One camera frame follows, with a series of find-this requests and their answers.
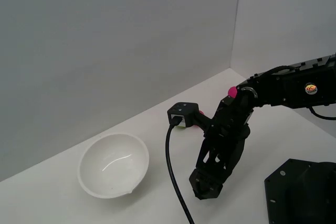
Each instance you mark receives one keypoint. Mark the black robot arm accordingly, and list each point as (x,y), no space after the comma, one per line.
(288,90)

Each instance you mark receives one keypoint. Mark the green ball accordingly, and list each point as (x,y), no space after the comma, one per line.
(180,127)

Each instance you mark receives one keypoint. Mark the white bowl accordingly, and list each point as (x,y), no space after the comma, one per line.
(113,166)

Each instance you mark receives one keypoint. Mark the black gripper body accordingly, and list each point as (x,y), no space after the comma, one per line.
(231,121)

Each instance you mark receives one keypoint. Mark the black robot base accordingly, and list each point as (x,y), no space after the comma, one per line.
(294,195)

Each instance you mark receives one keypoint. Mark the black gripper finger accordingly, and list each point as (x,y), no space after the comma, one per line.
(236,153)
(207,176)

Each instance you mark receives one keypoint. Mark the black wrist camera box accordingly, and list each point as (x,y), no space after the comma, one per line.
(186,111)

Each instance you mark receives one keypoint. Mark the pink ball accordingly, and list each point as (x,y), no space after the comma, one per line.
(232,92)
(202,112)

